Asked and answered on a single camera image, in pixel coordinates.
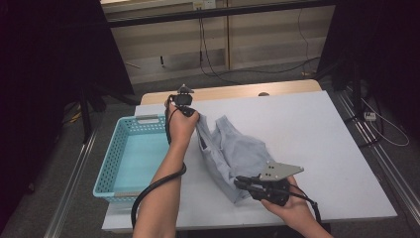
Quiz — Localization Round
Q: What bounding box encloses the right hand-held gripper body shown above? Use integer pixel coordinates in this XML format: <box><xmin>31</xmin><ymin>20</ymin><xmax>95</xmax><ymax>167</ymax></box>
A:
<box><xmin>254</xmin><ymin>160</ymin><xmax>305</xmax><ymax>208</ymax></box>

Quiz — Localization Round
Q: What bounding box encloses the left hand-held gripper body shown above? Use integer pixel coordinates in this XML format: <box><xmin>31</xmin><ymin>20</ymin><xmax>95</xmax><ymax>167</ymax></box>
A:
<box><xmin>167</xmin><ymin>83</ymin><xmax>195</xmax><ymax>112</ymax></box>

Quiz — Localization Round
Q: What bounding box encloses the light blue knit tank top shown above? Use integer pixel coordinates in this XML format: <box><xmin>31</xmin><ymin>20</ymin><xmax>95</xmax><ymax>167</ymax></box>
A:
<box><xmin>195</xmin><ymin>113</ymin><xmax>275</xmax><ymax>204</ymax></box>

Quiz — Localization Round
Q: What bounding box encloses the light blue perforated plastic basket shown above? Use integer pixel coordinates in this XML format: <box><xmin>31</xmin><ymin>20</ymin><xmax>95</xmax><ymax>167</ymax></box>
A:
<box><xmin>92</xmin><ymin>113</ymin><xmax>172</xmax><ymax>203</ymax></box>

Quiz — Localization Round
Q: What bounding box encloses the person's left hand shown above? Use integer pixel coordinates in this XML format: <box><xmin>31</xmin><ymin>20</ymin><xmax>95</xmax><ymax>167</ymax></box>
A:
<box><xmin>163</xmin><ymin>102</ymin><xmax>201</xmax><ymax>149</ymax></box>

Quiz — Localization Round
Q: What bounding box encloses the person's right hand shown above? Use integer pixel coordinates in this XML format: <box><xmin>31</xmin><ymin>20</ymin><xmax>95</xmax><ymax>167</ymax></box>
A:
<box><xmin>261</xmin><ymin>176</ymin><xmax>313</xmax><ymax>226</ymax></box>

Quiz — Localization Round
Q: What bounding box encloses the wooden table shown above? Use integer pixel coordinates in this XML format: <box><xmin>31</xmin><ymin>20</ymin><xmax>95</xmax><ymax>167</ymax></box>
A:
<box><xmin>140</xmin><ymin>78</ymin><xmax>323</xmax><ymax>106</ymax></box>

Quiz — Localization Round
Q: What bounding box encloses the white table cover sheet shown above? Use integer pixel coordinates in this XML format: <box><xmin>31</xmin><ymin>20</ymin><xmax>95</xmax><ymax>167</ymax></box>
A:
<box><xmin>101</xmin><ymin>90</ymin><xmax>398</xmax><ymax>232</ymax></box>

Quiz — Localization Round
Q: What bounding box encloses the black metal stand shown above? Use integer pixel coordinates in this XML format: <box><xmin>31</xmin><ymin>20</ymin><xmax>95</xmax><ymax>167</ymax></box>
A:
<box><xmin>321</xmin><ymin>49</ymin><xmax>365</xmax><ymax>117</ymax></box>

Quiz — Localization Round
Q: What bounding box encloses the black curtain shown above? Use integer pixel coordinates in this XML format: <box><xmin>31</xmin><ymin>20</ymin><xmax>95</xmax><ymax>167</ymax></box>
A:
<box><xmin>0</xmin><ymin>0</ymin><xmax>135</xmax><ymax>226</ymax></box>
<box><xmin>314</xmin><ymin>0</ymin><xmax>420</xmax><ymax>137</ymax></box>

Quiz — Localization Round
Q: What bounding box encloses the right hand-held gripper black cable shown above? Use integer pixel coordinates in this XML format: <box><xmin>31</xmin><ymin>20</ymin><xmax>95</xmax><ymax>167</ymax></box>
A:
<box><xmin>288</xmin><ymin>182</ymin><xmax>323</xmax><ymax>226</ymax></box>

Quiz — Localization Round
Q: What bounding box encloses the black power cable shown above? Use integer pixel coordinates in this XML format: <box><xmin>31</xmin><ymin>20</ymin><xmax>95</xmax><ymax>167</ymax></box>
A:
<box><xmin>197</xmin><ymin>16</ymin><xmax>204</xmax><ymax>65</ymax></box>
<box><xmin>199</xmin><ymin>16</ymin><xmax>244</xmax><ymax>85</ymax></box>

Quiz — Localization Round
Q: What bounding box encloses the black floor cable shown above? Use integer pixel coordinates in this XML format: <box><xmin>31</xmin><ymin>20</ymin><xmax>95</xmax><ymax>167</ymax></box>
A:
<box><xmin>231</xmin><ymin>56</ymin><xmax>322</xmax><ymax>76</ymax></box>

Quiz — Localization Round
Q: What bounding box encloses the white wall power outlet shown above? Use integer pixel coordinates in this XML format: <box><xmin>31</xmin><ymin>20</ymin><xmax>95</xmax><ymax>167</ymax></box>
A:
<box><xmin>192</xmin><ymin>0</ymin><xmax>218</xmax><ymax>11</ymax></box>

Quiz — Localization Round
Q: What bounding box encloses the white floor cable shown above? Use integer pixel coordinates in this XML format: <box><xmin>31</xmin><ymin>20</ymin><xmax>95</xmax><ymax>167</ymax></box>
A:
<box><xmin>360</xmin><ymin>95</ymin><xmax>411</xmax><ymax>149</ymax></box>

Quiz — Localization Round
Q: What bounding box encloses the thin black hanging cable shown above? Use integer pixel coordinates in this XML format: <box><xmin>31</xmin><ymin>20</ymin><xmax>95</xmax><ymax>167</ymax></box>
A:
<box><xmin>296</xmin><ymin>8</ymin><xmax>312</xmax><ymax>65</ymax></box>

